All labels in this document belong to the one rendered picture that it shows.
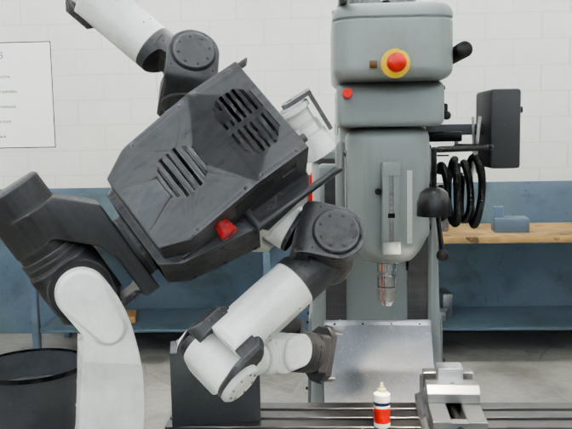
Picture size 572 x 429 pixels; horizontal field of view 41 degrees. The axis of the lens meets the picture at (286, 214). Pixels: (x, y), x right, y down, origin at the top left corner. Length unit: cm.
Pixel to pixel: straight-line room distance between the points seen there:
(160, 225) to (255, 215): 17
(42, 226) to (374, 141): 80
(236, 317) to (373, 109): 66
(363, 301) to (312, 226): 101
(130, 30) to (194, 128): 32
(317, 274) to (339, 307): 97
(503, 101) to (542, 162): 420
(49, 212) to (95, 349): 24
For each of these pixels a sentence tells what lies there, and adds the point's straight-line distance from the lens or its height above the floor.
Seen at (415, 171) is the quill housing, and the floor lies 153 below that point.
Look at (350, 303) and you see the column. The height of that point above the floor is 111.
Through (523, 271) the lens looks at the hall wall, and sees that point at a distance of 634.
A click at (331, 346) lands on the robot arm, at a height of 115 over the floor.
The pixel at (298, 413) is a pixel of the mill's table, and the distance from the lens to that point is 201.
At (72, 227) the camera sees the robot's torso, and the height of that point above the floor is 147.
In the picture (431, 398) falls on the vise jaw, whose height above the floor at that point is 99.
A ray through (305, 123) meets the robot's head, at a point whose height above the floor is 164.
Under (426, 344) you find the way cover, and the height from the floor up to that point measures 100.
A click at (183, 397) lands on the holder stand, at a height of 98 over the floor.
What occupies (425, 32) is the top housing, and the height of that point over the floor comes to 182.
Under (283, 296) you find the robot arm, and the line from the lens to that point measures 128.
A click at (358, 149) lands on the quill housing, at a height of 158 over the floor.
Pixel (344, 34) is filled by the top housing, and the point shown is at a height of 182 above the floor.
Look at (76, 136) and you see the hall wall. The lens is 636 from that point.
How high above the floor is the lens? 162
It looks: 6 degrees down
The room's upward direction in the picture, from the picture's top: 1 degrees counter-clockwise
